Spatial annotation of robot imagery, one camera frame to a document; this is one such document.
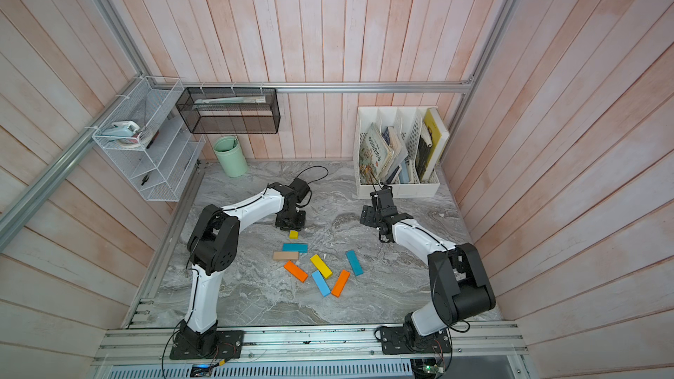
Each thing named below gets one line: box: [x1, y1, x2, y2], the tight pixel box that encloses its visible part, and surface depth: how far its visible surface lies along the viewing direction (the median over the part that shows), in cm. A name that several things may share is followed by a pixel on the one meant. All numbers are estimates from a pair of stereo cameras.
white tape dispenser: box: [99, 121, 144, 147], surface depth 71 cm
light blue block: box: [311, 270, 331, 298], surface depth 86 cm
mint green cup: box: [213, 135, 249, 178], surface depth 112 cm
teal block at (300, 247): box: [281, 243, 309, 253], surface depth 96 cm
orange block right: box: [331, 269, 352, 298], surface depth 87 cm
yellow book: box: [421, 107, 451, 183], surface depth 100 cm
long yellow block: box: [309, 253, 333, 279], surface depth 90 cm
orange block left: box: [283, 260, 309, 283], surface depth 89 cm
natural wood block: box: [272, 250, 300, 260], surface depth 92 cm
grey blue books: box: [387, 126, 410, 184], surface depth 103 cm
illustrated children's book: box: [358, 122, 395, 186], surface depth 103 cm
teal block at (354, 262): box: [345, 249, 365, 277], surface depth 92 cm
